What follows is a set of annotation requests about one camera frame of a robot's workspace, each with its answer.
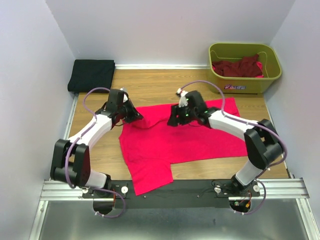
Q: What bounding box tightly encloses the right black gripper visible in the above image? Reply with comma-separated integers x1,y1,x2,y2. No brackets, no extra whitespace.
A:
165,102,197,127

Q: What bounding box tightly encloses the pink t shirt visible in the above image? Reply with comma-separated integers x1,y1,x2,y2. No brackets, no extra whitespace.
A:
119,104,247,196

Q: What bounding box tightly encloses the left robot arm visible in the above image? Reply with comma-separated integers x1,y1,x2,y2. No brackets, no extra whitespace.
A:
50,87,143,198

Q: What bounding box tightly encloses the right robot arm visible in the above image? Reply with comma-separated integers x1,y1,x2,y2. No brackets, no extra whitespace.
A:
167,88,287,196

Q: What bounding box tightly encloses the folded black t shirt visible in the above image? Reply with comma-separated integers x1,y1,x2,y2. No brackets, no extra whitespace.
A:
67,59,116,93

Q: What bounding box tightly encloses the olive green plastic bin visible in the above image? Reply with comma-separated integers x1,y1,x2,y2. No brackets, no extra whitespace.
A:
208,42,282,94

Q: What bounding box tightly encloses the dark red t shirt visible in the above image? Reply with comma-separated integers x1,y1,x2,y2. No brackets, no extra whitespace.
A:
212,54,264,78

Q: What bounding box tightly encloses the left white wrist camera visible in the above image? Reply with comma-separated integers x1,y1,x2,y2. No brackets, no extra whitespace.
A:
120,87,129,103

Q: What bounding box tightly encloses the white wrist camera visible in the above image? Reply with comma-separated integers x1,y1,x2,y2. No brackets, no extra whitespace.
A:
120,87,129,103
176,88,188,108

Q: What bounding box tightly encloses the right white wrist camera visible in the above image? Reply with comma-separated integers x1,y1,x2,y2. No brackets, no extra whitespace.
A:
176,88,188,108

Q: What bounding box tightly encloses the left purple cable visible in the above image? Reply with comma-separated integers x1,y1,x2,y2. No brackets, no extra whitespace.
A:
64,86,127,219

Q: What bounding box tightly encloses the purple cable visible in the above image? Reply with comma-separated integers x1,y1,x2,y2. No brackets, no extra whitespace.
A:
179,79,289,216
64,86,127,219

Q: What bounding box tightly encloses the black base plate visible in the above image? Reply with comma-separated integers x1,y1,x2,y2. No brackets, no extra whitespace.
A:
82,179,261,210

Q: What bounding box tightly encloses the aluminium frame rail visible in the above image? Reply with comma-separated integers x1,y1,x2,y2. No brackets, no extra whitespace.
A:
28,92,312,240

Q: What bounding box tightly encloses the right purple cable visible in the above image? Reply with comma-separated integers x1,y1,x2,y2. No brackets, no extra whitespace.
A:
179,79,289,216

